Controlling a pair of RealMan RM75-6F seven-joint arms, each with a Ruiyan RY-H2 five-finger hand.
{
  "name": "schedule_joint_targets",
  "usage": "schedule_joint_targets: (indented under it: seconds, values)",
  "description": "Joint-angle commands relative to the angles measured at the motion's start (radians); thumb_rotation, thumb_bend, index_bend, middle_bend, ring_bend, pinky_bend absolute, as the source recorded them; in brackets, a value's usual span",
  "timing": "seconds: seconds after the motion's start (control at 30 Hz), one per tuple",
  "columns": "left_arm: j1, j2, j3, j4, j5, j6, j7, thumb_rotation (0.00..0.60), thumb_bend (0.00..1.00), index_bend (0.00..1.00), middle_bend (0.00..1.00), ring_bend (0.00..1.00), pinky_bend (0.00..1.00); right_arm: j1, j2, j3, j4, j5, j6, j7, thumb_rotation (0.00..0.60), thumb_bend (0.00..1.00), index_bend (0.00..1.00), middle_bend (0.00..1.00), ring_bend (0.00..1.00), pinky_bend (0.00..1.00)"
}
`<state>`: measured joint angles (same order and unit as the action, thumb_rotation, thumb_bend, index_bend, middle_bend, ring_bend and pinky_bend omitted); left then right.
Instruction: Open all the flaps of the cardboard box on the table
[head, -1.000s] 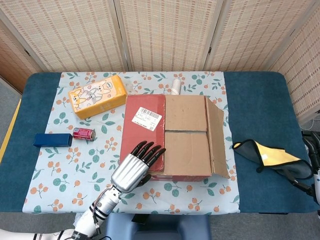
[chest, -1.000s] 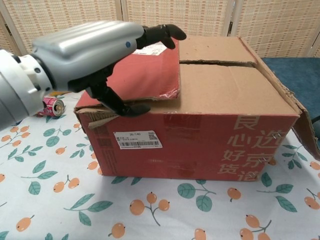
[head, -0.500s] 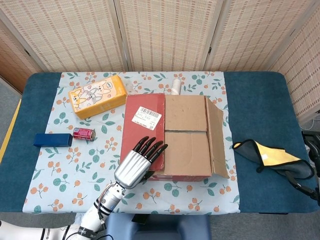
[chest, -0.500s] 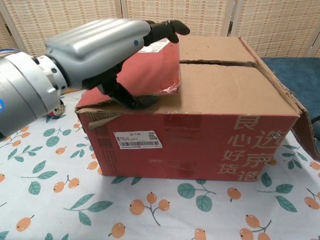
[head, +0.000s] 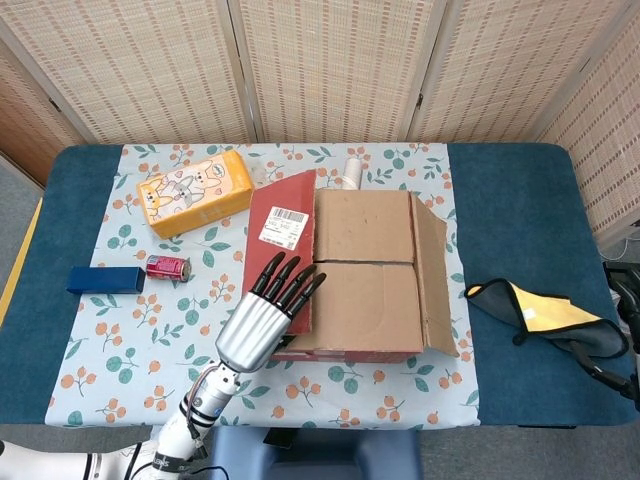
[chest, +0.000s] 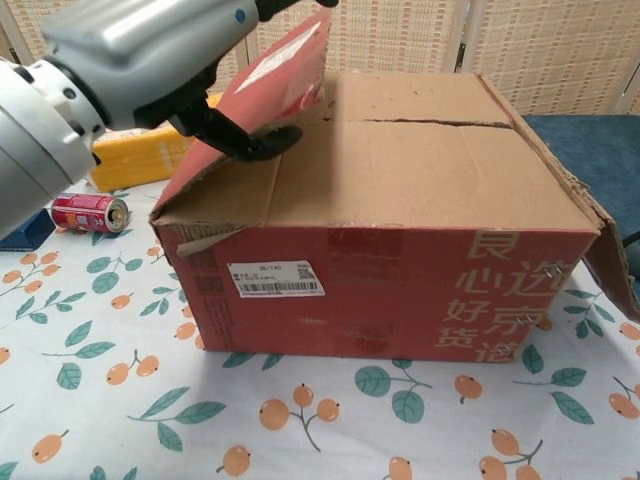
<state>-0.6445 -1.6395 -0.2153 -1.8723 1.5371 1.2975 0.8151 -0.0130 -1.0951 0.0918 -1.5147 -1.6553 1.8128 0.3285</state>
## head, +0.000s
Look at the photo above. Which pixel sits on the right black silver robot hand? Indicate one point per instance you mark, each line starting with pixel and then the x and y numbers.
pixel 612 377

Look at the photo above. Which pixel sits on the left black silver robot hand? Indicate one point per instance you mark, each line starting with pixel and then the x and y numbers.
pixel 252 335

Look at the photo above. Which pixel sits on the large red cardboard box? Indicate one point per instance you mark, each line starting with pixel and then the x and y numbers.
pixel 365 300

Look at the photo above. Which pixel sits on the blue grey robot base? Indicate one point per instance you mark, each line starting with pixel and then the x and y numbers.
pixel 325 457

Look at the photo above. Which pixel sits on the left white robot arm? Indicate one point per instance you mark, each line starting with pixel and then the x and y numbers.
pixel 175 440

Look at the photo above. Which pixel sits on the orange tissue pack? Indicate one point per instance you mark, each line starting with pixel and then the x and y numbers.
pixel 200 195

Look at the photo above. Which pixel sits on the dark blue rectangular box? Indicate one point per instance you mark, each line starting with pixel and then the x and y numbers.
pixel 105 280

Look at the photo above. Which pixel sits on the yellow grey cloth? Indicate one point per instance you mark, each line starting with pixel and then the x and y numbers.
pixel 545 310

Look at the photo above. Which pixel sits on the red soda can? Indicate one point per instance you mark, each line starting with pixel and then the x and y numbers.
pixel 165 266

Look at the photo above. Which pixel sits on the floral pattern tablecloth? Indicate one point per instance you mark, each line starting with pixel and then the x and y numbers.
pixel 125 350

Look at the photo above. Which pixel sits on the white small bottle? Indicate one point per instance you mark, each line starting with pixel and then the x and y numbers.
pixel 352 172

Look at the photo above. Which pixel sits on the woven bamboo folding screen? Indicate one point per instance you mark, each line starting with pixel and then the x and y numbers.
pixel 330 65

